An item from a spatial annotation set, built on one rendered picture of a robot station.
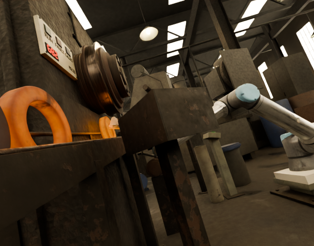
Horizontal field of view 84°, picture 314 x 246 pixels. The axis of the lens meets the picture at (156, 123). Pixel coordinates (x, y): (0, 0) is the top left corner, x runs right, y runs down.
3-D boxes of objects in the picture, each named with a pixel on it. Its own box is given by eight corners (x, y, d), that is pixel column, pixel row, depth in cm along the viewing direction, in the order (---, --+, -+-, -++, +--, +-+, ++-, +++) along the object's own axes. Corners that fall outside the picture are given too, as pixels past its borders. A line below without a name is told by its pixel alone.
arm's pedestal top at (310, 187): (310, 171, 141) (308, 166, 141) (355, 175, 109) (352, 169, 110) (274, 183, 138) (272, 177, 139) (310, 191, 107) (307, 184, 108)
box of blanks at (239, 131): (213, 173, 286) (198, 128, 299) (192, 171, 365) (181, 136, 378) (261, 155, 312) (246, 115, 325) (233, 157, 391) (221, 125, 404)
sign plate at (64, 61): (40, 54, 68) (32, 15, 71) (74, 80, 94) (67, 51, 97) (45, 52, 68) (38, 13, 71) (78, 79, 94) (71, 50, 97)
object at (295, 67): (307, 130, 495) (279, 67, 529) (337, 124, 416) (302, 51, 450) (288, 135, 489) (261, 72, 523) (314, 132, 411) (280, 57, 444)
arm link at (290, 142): (296, 153, 137) (287, 131, 140) (321, 150, 121) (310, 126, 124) (282, 157, 132) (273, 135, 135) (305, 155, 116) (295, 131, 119)
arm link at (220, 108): (224, 96, 126) (147, 146, 103) (235, 89, 114) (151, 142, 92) (233, 109, 125) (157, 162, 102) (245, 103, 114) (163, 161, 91)
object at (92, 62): (95, 106, 88) (76, 27, 96) (119, 121, 135) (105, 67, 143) (107, 102, 88) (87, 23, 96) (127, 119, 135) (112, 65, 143)
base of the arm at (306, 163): (306, 163, 135) (301, 151, 137) (330, 165, 116) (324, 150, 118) (283, 170, 134) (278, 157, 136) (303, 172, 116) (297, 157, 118)
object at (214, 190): (213, 204, 154) (194, 147, 163) (209, 200, 166) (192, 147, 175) (226, 200, 154) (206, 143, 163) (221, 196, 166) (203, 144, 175)
